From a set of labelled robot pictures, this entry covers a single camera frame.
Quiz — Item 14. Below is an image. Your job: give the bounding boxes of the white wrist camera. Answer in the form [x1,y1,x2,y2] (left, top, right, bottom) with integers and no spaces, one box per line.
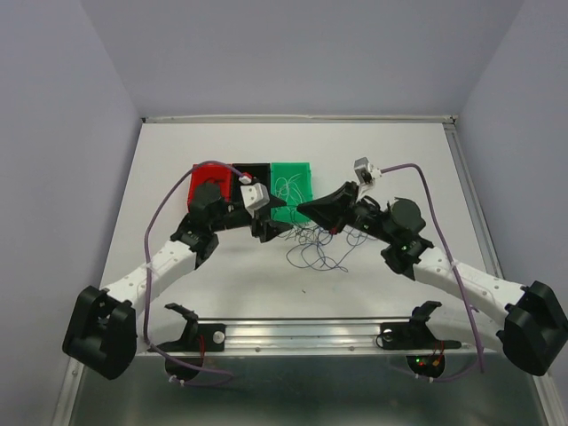
[353,157,382,201]
[239,174,270,217]

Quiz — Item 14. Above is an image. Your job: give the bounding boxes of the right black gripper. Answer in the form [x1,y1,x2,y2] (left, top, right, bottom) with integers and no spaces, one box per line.
[296,182,397,244]

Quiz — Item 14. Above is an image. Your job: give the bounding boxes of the thin white wire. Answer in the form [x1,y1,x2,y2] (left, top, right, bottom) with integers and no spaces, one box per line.
[272,175,312,214]

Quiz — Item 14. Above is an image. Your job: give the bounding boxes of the black plastic bin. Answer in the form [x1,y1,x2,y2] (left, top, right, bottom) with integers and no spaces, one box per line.
[231,162,272,201]

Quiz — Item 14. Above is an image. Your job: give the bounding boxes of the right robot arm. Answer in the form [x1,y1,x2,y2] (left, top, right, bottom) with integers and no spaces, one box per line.
[297,182,567,376]

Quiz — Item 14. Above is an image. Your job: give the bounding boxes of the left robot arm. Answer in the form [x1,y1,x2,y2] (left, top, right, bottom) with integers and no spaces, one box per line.
[62,181,292,380]

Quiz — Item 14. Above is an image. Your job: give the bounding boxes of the red plastic bin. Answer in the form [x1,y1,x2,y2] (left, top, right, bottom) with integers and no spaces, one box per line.
[186,164,233,208]

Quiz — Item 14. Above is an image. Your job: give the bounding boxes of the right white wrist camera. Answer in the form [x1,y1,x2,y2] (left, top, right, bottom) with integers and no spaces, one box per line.
[353,157,382,201]

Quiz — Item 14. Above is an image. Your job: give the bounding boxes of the aluminium right side rail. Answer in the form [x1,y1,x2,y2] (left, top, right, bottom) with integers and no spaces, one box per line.
[443,123,503,279]

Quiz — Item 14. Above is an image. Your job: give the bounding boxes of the aluminium back rail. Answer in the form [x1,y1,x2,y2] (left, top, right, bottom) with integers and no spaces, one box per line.
[142,114,458,124]

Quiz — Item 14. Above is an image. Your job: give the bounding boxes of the thin blue wire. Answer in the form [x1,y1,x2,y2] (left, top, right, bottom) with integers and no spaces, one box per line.
[283,217,378,272]

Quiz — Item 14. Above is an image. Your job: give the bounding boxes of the green plastic bin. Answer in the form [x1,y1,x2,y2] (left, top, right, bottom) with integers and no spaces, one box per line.
[271,162,313,225]

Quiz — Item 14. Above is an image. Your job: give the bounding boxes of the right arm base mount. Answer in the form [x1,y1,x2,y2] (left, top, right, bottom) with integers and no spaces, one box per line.
[375,301,462,382]

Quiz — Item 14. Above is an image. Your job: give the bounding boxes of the aluminium rail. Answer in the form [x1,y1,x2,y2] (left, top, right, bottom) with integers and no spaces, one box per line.
[443,123,503,279]
[142,114,458,124]
[73,315,502,357]

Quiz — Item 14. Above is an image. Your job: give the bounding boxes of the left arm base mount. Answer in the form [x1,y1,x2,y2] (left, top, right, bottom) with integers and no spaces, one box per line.
[145,302,227,383]

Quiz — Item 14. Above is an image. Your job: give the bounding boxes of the aluminium front rail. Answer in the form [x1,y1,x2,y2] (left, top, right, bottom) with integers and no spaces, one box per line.
[73,315,502,357]

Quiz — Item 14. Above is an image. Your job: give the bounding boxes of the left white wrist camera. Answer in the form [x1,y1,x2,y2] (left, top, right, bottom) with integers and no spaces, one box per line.
[239,174,270,217]

